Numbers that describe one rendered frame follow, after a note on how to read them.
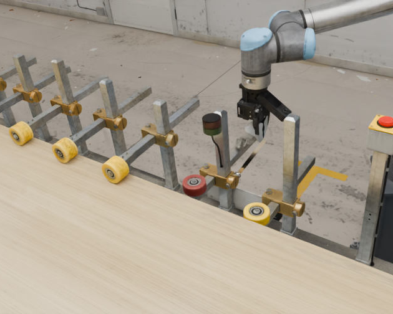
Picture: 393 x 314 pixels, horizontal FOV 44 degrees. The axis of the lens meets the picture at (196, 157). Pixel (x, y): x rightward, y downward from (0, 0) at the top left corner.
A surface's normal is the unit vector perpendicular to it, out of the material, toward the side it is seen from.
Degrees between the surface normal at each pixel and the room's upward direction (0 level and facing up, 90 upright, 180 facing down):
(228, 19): 90
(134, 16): 90
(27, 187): 0
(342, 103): 0
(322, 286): 0
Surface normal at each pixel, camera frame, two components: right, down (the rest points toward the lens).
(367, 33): -0.57, 0.53
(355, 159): -0.09, -0.80
